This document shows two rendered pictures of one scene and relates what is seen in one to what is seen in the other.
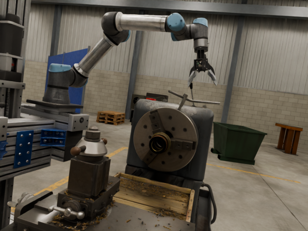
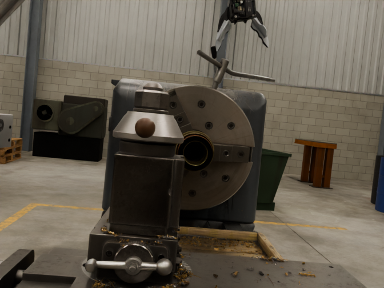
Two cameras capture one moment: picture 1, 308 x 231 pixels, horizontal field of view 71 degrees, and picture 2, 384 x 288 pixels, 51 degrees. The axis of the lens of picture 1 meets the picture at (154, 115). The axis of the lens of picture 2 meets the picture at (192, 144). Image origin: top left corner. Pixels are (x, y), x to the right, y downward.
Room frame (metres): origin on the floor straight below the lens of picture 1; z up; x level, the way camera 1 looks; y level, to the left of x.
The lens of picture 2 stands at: (0.06, 0.22, 1.14)
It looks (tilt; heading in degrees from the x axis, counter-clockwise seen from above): 3 degrees down; 344
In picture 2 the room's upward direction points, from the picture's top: 6 degrees clockwise
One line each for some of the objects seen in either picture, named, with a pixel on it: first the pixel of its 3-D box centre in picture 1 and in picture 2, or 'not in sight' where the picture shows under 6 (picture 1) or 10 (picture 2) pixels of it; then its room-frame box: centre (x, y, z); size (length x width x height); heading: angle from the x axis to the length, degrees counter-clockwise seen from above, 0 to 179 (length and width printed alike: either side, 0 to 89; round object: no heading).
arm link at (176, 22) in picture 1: (138, 22); not in sight; (1.15, 0.15, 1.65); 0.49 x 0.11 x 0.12; 72
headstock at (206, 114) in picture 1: (173, 132); (180, 144); (1.47, -0.15, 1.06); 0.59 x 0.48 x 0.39; 167
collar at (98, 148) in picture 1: (91, 145); (149, 126); (0.51, 0.14, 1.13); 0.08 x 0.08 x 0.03
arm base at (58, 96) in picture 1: (57, 94); not in sight; (1.28, 0.59, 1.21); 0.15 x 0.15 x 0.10
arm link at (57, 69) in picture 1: (60, 74); not in sight; (1.29, 0.59, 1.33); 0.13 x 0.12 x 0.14; 162
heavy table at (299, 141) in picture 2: (285, 137); (312, 162); (8.44, -5.26, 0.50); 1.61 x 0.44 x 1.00; 168
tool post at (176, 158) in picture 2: (90, 171); (148, 183); (0.52, 0.13, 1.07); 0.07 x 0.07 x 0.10; 77
